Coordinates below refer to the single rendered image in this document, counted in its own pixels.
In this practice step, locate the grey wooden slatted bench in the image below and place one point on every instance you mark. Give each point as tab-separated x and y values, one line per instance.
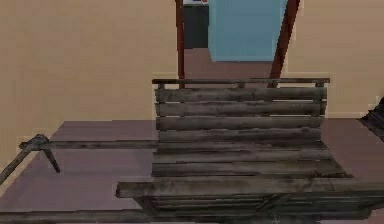
238	123

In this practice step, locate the dark cabinet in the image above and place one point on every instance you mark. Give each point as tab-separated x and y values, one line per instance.
195	26

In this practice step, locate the dark wooden furniture piece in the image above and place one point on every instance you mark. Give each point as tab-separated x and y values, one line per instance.
376	118

